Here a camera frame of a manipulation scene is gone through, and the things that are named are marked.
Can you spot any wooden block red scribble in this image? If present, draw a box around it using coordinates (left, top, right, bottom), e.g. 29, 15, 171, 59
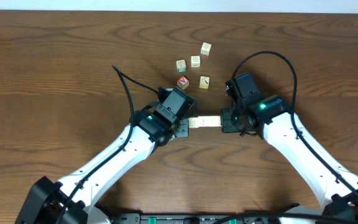
214, 116, 222, 127

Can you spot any wooden block ladybug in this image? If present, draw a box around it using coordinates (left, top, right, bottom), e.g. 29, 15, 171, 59
188, 117, 199, 129

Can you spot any wooden block soccer ball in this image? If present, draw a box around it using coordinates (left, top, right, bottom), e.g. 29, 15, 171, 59
210, 116, 217, 127

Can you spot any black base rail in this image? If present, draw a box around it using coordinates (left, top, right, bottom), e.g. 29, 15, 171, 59
111, 213, 280, 224

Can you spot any teal block umbrella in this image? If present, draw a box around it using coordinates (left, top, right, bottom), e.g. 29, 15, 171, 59
202, 116, 210, 127

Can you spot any wooden block number eight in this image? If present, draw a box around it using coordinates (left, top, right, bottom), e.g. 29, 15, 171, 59
191, 55, 201, 67

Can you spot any red letter A block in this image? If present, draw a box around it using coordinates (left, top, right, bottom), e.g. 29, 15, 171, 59
177, 76, 190, 90

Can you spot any green block top corner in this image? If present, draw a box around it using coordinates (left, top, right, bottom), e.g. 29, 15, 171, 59
175, 59, 187, 73

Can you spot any yellow edged wooden block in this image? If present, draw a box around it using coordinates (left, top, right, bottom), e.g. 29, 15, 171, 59
199, 76, 210, 89

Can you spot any wooden block bee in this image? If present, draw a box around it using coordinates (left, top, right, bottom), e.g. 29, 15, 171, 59
196, 116, 204, 128

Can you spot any wooden block far left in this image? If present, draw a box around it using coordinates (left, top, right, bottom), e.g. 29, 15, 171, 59
200, 42, 212, 55

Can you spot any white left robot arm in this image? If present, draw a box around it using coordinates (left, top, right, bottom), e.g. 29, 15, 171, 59
16, 100, 196, 223

